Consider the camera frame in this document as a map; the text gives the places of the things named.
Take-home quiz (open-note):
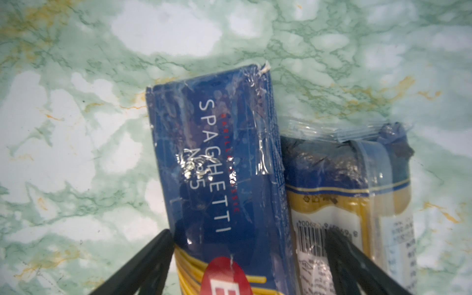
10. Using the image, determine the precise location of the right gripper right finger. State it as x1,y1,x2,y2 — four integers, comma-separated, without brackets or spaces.
325,229,411,295

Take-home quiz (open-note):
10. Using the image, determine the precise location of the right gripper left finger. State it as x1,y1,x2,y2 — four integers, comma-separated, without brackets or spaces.
90,229,174,295

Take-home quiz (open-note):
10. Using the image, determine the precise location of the clear noodle bag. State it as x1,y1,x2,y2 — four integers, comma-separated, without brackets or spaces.
281,118,417,295

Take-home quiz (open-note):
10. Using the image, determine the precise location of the dark blue spaghetti bag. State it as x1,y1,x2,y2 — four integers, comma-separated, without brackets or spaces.
146,65,297,295

